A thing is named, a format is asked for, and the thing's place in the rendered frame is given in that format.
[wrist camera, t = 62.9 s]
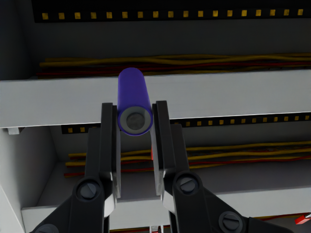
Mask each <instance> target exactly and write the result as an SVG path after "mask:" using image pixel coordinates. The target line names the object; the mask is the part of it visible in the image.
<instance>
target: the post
mask: <svg viewBox="0 0 311 233"><path fill-rule="evenodd" d="M31 76H35V73H34V69H33V66H32V62H31V58H30V55H29V51H28V48H27V44H26V41H25V36H24V33H23V30H22V26H21V22H20V19H19V15H18V11H17V8H16V4H15V1H14V0H0V80H27V79H29V78H30V77H31ZM56 162H59V159H58V156H57V153H56V148H55V145H54V142H53V138H52V134H51V131H50V127H49V125H48V126H30V127H28V128H27V129H26V130H25V131H24V132H23V134H22V135H21V136H20V137H19V138H18V139H17V140H16V142H15V143H14V144H13V145H12V146H11V148H10V149H9V150H8V151H7V152H6V154H5V155H4V156H3V157H2V158H1V159H0V233H26V232H25V227H24V222H23V217H22V213H21V209H22V208H27V207H36V206H37V203H38V201H39V199H40V197H41V195H42V192H43V190H44V188H45V186H46V184H47V182H48V180H49V177H50V175H51V173H52V171H53V169H54V166H55V164H56Z"/></svg>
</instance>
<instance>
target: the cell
mask: <svg viewBox="0 0 311 233"><path fill-rule="evenodd" d="M117 109H118V116H117V119H118V126H119V128H120V129H121V130H122V131H123V132H124V133H125V134H128V135H131V136H138V135H142V134H145V133H146V132H148V131H149V130H150V128H151V127H152V125H153V113H152V108H151V104H150V100H149V95H148V91H147V87H146V83H145V79H144V75H143V73H142V72H141V71H140V70H139V69H137V68H134V67H129V68H126V69H124V70H123V71H122V72H121V73H120V74H119V77H118V108H117Z"/></svg>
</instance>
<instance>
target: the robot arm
mask: <svg viewBox="0 0 311 233"><path fill-rule="evenodd" d="M152 113H153V125H152V127H151V141H152V152H153V162H154V173H155V188H156V195H157V196H158V195H160V198H161V201H162V205H163V206H164V207H166V208H167V209H168V212H169V220H170V228H171V233H294V232H293V231H292V230H290V229H288V228H285V227H281V226H278V225H275V224H272V223H269V222H266V221H262V220H259V219H256V218H253V217H249V218H248V217H244V216H242V215H241V214H240V213H238V212H237V211H236V210H235V209H233V208H232V207H231V206H230V205H228V204H227V203H225V202H224V201H223V200H221V199H220V198H218V197H217V196H216V195H214V194H213V193H212V192H210V191H209V190H208V189H206V188H205V187H204V186H203V183H202V181H201V178H200V177H199V176H198V175H197V174H196V173H194V172H192V171H190V169H189V163H188V158H187V151H186V145H185V140H184V135H183V130H182V125H181V124H170V120H169V114H168V105H167V101H166V100H163V101H156V104H152ZM117 116H118V109H117V105H113V103H102V109H101V127H100V128H89V130H88V138H87V153H86V164H85V175H84V177H83V178H81V179H80V180H79V181H77V182H76V184H75V185H74V187H73V191H72V195H71V196H70V197H69V198H67V199H66V200H65V201H64V202H63V203H62V204H61V205H60V206H59V207H57V208H56V209H55V210H54V211H53V212H52V213H51V214H50V215H48V216H47V217H46V218H45V219H44V220H43V221H42V222H41V223H39V224H38V225H37V226H36V227H35V228H34V230H33V231H31V232H29V233H110V213H111V212H112V211H113V210H114V209H115V208H116V204H117V198H121V158H120V130H119V126H118V119H117Z"/></svg>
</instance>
